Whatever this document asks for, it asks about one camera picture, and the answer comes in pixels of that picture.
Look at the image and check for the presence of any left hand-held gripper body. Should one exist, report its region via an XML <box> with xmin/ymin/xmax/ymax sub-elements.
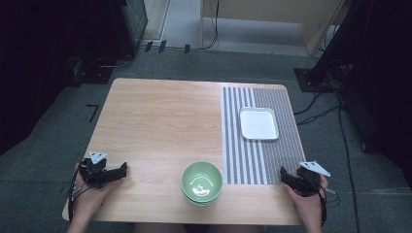
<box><xmin>79</xmin><ymin>150</ymin><xmax>115</xmax><ymax>189</ymax></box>

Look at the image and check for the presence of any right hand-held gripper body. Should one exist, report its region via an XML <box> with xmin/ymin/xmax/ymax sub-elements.
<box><xmin>290</xmin><ymin>160</ymin><xmax>331</xmax><ymax>198</ymax></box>

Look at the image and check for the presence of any person's right hand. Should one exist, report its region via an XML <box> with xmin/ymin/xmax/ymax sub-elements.
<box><xmin>283</xmin><ymin>174</ymin><xmax>329</xmax><ymax>228</ymax></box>

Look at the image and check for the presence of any person's left hand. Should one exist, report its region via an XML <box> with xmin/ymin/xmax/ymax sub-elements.
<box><xmin>69</xmin><ymin>161</ymin><xmax>121</xmax><ymax>225</ymax></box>

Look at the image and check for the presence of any grey striped placemat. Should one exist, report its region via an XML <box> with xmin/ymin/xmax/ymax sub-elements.
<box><xmin>220</xmin><ymin>85</ymin><xmax>307</xmax><ymax>186</ymax></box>

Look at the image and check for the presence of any white square plate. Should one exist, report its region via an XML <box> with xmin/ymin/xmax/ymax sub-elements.
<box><xmin>238</xmin><ymin>106</ymin><xmax>281</xmax><ymax>142</ymax></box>

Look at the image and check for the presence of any green bowl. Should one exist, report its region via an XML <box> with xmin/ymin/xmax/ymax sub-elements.
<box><xmin>183</xmin><ymin>193</ymin><xmax>223</xmax><ymax>208</ymax></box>
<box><xmin>180</xmin><ymin>160</ymin><xmax>224</xmax><ymax>202</ymax></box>

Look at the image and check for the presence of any black stand base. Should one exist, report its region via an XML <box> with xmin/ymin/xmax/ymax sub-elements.
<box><xmin>293</xmin><ymin>67</ymin><xmax>338</xmax><ymax>94</ymax></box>

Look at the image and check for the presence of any black metal floor base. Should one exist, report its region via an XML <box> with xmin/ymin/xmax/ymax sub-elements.
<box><xmin>66</xmin><ymin>55</ymin><xmax>115</xmax><ymax>87</ymax></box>

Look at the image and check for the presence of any dark curtain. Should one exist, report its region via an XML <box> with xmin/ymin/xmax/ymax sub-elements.
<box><xmin>0</xmin><ymin>0</ymin><xmax>113</xmax><ymax>156</ymax></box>

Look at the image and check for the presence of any black cabinet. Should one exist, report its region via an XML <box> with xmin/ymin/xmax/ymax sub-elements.
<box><xmin>108</xmin><ymin>0</ymin><xmax>150</xmax><ymax>61</ymax></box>

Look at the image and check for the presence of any beige wooden furniture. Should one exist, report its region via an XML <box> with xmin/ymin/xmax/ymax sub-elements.
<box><xmin>199</xmin><ymin>0</ymin><xmax>353</xmax><ymax>56</ymax></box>

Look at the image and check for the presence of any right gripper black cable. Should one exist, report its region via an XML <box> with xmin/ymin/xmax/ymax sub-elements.
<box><xmin>318</xmin><ymin>185</ymin><xmax>342</xmax><ymax>227</ymax></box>

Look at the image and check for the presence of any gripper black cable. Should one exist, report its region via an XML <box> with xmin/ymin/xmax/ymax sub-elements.
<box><xmin>318</xmin><ymin>185</ymin><xmax>342</xmax><ymax>227</ymax></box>
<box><xmin>67</xmin><ymin>163</ymin><xmax>86</xmax><ymax>224</ymax></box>

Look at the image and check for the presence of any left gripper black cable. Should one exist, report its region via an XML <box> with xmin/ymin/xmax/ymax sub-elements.
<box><xmin>67</xmin><ymin>163</ymin><xmax>86</xmax><ymax>224</ymax></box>

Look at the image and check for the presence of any long black floor cable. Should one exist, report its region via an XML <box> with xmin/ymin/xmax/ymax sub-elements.
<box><xmin>336</xmin><ymin>93</ymin><xmax>361</xmax><ymax>233</ymax></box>

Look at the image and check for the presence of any black hanging cable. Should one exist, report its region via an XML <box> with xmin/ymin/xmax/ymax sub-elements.
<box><xmin>197</xmin><ymin>0</ymin><xmax>222</xmax><ymax>51</ymax></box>

